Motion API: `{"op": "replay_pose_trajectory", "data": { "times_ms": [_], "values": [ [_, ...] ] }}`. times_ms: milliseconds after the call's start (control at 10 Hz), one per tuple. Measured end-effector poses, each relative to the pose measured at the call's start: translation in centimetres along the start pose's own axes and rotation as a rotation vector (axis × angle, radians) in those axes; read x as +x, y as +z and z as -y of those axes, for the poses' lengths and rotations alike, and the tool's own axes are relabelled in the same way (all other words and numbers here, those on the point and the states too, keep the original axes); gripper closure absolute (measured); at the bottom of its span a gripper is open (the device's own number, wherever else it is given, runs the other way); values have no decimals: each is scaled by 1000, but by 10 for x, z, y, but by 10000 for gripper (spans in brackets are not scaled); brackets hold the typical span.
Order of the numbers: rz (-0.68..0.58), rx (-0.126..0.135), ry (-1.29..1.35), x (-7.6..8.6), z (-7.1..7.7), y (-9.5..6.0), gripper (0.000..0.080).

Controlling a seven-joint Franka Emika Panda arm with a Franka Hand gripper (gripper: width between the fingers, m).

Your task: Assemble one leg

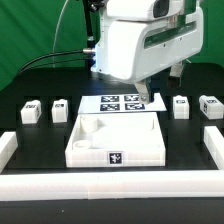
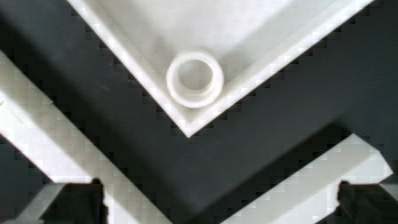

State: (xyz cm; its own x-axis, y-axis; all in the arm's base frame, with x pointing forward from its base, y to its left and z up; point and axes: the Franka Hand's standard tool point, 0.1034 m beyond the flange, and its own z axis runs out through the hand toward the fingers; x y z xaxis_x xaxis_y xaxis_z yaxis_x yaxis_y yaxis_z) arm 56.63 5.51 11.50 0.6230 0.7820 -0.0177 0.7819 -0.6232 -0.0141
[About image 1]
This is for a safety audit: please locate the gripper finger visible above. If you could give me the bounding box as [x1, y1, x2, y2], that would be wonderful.
[168, 62, 184, 87]
[135, 81, 150, 105]

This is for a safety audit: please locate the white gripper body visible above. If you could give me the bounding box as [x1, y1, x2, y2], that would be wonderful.
[108, 7, 203, 84]

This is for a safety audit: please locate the white square tabletop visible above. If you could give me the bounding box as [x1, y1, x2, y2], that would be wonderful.
[65, 112, 166, 168]

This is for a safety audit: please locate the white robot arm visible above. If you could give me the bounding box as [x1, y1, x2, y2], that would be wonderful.
[91, 0, 204, 104]

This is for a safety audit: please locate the white marker sheet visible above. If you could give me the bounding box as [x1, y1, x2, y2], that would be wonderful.
[78, 93, 166, 114]

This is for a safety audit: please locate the green backdrop curtain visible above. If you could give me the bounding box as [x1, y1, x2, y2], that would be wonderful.
[0, 0, 224, 90]

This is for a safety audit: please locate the white U-shaped fence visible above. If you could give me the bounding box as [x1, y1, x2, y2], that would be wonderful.
[0, 125, 224, 202]

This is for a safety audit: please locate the grey cable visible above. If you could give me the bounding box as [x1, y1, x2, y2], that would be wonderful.
[52, 0, 71, 68]

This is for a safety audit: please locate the black cable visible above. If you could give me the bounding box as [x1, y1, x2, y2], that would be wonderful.
[16, 48, 95, 76]

